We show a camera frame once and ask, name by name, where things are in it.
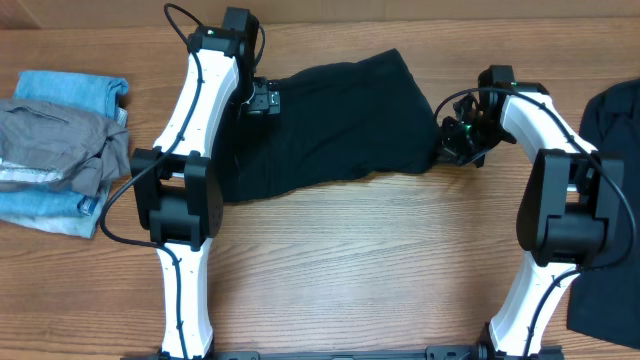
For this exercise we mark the folded blue jeans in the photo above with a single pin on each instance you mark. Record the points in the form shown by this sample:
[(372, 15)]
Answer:
[(65, 212)]

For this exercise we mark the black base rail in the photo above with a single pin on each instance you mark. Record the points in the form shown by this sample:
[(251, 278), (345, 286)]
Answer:
[(340, 355)]

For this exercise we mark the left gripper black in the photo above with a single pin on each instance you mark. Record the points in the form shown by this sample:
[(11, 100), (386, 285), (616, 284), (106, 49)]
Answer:
[(268, 97)]

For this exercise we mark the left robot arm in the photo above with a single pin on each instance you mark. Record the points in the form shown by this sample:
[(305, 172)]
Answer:
[(177, 194)]

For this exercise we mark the black shorts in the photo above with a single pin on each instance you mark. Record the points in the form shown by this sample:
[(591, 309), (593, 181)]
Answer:
[(337, 122)]

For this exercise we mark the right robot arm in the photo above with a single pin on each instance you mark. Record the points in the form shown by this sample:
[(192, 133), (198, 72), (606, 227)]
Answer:
[(567, 217)]

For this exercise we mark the folded grey shorts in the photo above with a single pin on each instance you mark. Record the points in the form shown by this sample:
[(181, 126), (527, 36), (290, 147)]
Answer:
[(56, 147)]

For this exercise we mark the dark navy garment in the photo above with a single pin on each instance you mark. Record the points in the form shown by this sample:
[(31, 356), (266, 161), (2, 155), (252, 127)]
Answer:
[(605, 305)]

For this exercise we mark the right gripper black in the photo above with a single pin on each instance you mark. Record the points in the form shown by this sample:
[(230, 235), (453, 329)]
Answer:
[(451, 136)]

